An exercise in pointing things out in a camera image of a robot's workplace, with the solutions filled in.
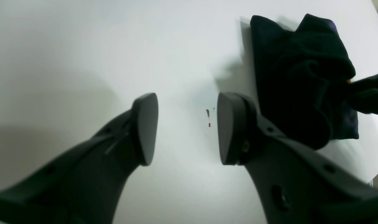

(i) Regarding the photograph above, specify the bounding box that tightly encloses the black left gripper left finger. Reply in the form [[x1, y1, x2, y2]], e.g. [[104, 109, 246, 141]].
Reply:
[[0, 93, 158, 224]]

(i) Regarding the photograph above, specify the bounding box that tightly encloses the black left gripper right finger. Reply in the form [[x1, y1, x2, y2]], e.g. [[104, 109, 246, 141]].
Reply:
[[217, 92, 378, 224]]

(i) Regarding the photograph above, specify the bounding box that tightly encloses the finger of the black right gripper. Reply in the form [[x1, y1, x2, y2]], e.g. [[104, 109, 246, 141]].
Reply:
[[347, 74, 378, 115]]

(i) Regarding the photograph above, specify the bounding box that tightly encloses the black T-shirt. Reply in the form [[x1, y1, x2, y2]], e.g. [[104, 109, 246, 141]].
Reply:
[[250, 14, 359, 149]]

